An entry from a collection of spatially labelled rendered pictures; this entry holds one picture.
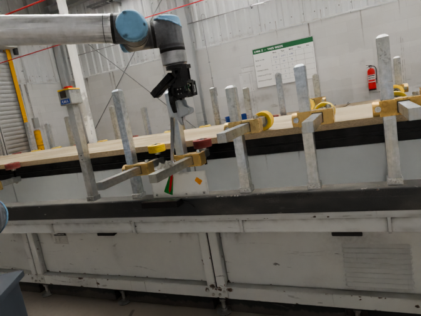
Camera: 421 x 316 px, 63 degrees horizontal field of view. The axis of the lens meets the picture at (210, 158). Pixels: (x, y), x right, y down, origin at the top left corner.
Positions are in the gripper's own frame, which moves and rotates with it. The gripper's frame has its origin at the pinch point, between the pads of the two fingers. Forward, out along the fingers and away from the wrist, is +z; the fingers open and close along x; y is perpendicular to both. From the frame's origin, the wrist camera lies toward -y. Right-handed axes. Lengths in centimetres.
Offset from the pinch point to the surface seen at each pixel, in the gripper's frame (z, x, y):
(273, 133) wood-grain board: 11.5, 26.8, 27.4
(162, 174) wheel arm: 15.6, -17.5, -0.6
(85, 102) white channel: -21, 104, -137
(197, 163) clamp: 17.2, 5.4, 1.4
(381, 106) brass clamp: 5, 5, 67
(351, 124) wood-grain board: 12, 27, 57
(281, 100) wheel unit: 2, 115, 14
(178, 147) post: 10.3, 6.1, -6.1
